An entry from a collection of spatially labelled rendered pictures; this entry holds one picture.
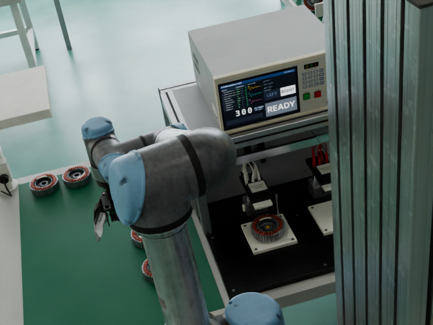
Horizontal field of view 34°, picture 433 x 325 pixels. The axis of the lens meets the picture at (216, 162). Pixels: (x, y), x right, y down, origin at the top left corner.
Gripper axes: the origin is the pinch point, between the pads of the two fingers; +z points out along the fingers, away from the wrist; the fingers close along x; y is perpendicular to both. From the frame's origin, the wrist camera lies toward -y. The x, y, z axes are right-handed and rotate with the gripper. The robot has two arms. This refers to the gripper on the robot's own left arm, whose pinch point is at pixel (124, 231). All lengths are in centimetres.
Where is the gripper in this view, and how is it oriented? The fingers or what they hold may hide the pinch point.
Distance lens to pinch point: 188.2
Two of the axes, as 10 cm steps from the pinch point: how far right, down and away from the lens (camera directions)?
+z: 1.3, 8.1, 5.7
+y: 2.9, 5.2, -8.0
